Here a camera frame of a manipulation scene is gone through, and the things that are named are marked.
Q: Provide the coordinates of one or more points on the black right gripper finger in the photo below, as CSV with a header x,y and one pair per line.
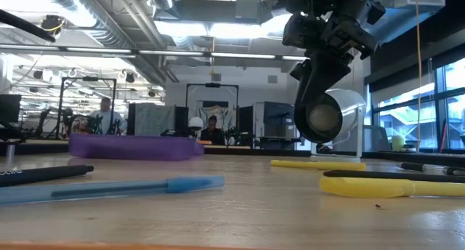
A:
x,y
299,71
323,75

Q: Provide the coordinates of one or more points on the slim yellow marker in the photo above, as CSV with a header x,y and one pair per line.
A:
x,y
319,165

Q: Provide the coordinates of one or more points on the yellow highlighter with cap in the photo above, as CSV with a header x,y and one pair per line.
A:
x,y
363,187

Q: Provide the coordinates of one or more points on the black and clear pen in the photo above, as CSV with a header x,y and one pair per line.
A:
x,y
412,166

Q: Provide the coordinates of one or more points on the purple plastic supply box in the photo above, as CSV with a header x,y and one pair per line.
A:
x,y
134,148

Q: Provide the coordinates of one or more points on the blue capped ballpoint pen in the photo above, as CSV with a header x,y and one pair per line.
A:
x,y
109,190

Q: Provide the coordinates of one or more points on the black pen with white print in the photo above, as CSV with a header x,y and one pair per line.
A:
x,y
47,174

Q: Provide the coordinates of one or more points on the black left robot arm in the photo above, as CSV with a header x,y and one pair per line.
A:
x,y
25,24

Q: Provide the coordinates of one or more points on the grey ceiling box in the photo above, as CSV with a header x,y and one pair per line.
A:
x,y
247,8

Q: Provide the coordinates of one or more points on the white cylindrical table fan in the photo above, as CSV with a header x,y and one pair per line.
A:
x,y
350,101

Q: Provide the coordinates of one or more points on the blue grey cabinet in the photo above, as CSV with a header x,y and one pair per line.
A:
x,y
278,115

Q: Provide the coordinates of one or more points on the black panel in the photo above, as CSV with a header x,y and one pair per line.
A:
x,y
246,121

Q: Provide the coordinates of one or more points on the white patterned cloth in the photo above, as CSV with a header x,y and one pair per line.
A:
x,y
221,115

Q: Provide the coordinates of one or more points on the large window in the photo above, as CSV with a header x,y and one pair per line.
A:
x,y
403,123

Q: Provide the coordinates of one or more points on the pale yellow cup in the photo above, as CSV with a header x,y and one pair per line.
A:
x,y
397,144

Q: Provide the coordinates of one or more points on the seated person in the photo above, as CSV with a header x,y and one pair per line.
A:
x,y
212,135

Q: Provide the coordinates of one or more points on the white round dome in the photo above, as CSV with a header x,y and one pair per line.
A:
x,y
196,123

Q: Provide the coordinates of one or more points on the narrow black screen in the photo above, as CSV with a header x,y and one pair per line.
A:
x,y
181,119

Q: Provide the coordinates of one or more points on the long ceiling light bar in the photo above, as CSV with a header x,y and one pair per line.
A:
x,y
170,53

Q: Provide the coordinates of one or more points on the grey partition panel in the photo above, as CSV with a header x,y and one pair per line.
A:
x,y
152,119

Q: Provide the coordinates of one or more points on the standing person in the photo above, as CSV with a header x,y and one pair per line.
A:
x,y
107,119

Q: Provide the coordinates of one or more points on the black ceiling sensor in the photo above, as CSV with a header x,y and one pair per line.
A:
x,y
52,24

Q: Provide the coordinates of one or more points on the black monitor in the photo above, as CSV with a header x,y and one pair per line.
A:
x,y
9,108

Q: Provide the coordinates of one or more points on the black frame with camera bar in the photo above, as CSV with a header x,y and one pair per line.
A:
x,y
212,85

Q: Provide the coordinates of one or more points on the black aluminium table frame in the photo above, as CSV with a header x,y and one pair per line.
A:
x,y
261,152

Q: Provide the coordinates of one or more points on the tall black frame rig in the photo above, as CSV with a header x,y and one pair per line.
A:
x,y
87,78

